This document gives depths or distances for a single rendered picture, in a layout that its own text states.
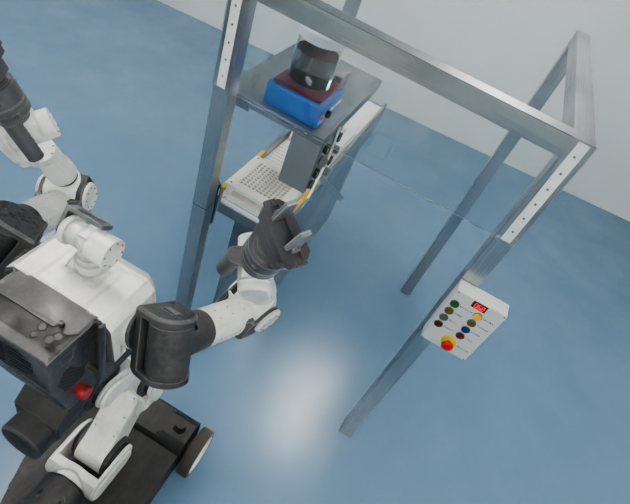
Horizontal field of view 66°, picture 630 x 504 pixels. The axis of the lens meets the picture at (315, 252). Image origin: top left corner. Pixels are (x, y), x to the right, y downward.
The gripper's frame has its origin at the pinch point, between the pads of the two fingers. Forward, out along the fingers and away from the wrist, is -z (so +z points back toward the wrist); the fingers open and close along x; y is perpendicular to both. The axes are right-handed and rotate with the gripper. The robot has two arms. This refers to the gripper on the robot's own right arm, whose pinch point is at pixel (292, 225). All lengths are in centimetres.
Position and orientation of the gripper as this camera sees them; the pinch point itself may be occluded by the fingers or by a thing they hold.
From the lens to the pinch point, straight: 79.1
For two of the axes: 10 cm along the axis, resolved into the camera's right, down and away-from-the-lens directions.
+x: -4.1, -9.0, 1.5
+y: 8.3, -3.0, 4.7
